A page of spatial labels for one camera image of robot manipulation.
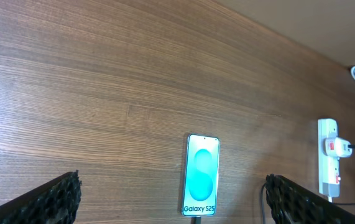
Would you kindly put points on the blue Galaxy smartphone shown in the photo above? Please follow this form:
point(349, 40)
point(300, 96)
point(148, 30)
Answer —
point(200, 190)

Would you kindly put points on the white power strip socket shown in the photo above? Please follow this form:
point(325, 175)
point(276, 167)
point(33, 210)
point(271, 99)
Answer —
point(328, 167)

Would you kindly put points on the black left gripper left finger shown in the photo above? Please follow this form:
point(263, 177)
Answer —
point(56, 201)

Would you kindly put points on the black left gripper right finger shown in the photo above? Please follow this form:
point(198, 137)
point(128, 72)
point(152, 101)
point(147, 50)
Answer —
point(292, 203)

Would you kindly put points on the white USB charger plug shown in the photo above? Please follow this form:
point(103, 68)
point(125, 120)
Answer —
point(337, 147)

